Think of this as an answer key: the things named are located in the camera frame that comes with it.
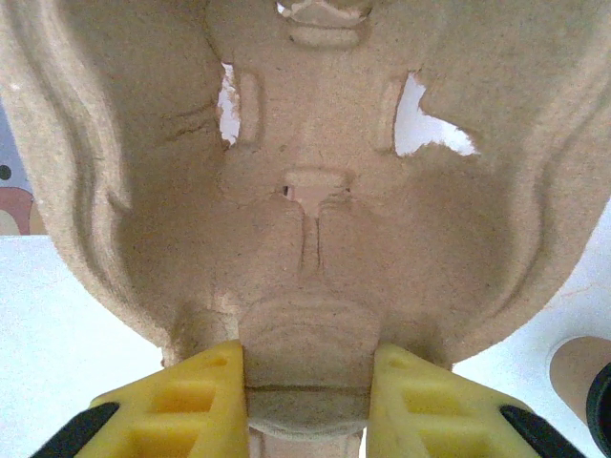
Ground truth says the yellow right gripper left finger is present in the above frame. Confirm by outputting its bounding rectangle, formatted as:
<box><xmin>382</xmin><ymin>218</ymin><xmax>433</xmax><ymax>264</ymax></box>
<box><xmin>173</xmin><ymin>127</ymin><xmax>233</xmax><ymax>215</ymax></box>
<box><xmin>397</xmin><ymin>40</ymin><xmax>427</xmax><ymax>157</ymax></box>
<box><xmin>32</xmin><ymin>339</ymin><xmax>253</xmax><ymax>458</ymax></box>

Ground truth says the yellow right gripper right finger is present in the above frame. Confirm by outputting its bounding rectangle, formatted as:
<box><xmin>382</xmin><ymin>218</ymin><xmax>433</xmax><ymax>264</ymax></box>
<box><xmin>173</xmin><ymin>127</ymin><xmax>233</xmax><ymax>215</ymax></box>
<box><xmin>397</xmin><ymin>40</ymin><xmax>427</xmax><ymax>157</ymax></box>
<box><xmin>366</xmin><ymin>342</ymin><xmax>587</xmax><ymax>458</ymax></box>

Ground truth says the brown paper cup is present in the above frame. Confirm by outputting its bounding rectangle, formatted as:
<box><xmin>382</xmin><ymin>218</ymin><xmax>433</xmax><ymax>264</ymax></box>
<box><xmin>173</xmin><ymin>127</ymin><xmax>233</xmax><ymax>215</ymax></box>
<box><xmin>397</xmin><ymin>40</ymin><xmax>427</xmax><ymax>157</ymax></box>
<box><xmin>548</xmin><ymin>336</ymin><xmax>611</xmax><ymax>428</ymax></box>

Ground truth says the black cup lid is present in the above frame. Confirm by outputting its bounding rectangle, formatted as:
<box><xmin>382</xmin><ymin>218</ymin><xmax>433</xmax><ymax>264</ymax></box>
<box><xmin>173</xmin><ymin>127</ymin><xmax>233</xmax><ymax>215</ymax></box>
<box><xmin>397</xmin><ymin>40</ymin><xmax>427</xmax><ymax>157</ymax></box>
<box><xmin>585</xmin><ymin>361</ymin><xmax>611</xmax><ymax>448</ymax></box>

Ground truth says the pulp cup carrier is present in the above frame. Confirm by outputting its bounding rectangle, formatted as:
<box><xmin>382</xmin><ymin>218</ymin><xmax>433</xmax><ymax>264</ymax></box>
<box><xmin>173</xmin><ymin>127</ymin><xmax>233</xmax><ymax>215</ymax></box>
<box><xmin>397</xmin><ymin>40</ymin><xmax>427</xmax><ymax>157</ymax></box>
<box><xmin>0</xmin><ymin>0</ymin><xmax>611</xmax><ymax>458</ymax></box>

